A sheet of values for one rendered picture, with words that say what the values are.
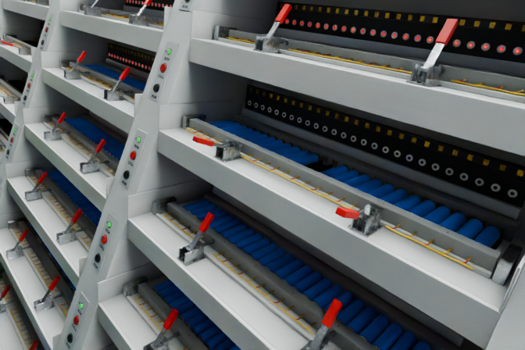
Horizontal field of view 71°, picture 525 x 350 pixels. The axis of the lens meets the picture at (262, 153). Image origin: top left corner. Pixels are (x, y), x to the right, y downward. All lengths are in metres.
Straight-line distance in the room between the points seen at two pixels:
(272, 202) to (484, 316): 0.28
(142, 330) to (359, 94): 0.59
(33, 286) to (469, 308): 1.08
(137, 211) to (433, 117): 0.58
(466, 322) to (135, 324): 0.59
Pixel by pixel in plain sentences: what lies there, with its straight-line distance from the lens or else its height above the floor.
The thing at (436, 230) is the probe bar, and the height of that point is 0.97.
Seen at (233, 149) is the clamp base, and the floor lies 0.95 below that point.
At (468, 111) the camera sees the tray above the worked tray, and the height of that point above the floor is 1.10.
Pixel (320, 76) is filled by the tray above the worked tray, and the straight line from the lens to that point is 0.53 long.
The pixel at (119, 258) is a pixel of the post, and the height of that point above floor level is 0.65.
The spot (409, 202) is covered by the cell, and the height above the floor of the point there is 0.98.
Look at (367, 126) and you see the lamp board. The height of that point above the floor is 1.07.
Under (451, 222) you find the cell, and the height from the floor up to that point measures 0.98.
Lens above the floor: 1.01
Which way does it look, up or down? 5 degrees down
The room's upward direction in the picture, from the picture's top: 21 degrees clockwise
